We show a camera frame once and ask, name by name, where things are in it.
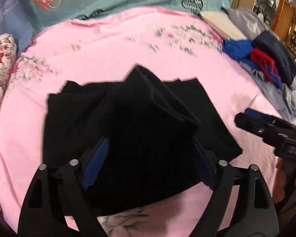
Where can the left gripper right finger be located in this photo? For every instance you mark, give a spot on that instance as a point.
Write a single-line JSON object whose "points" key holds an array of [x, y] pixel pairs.
{"points": [[254, 213]]}

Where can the black pants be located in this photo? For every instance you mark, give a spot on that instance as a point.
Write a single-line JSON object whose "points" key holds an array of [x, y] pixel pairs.
{"points": [[139, 141]]}

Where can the blue red garment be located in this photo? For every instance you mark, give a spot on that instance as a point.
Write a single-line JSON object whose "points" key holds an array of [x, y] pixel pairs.
{"points": [[243, 51]]}

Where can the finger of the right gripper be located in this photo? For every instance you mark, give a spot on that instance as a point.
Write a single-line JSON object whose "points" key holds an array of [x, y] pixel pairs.
{"points": [[264, 114], [265, 126]]}

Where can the pink floral bedspread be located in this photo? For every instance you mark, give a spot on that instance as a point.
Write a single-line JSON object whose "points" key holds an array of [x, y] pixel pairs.
{"points": [[166, 42]]}

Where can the person right hand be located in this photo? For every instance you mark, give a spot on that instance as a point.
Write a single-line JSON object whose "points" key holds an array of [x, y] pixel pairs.
{"points": [[280, 183]]}

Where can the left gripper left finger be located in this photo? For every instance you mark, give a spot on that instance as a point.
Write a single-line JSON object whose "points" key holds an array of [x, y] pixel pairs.
{"points": [[54, 204]]}

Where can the light grey blue garment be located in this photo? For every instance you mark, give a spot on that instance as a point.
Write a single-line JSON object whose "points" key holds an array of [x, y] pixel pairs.
{"points": [[283, 99]]}

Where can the wooden display cabinet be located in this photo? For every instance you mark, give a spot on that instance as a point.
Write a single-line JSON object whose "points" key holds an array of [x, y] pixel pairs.
{"points": [[278, 15]]}

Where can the blue plaid pillow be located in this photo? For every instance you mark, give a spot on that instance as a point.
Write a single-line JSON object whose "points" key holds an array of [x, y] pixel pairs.
{"points": [[13, 21]]}

